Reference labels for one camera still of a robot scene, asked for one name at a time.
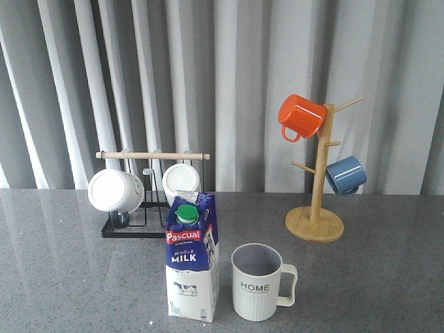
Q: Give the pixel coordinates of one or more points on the orange enamel mug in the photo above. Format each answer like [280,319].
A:
[300,117]

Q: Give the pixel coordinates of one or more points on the white HOME mug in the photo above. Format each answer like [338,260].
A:
[256,275]

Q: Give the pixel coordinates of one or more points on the grey pleated curtain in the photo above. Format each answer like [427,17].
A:
[78,77]

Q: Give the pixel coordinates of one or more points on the black wire mug rack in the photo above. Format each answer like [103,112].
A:
[148,220]

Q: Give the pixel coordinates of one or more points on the blue white milk carton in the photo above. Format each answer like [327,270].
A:
[192,256]

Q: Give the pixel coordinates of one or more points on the white round smiley mug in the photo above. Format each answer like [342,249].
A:
[111,190]

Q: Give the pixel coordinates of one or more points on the wooden mug tree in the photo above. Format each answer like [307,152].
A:
[314,223]

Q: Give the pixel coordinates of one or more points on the blue enamel mug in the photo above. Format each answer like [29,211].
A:
[346,176]

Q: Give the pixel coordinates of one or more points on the white ribbed mug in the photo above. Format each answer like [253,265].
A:
[180,177]

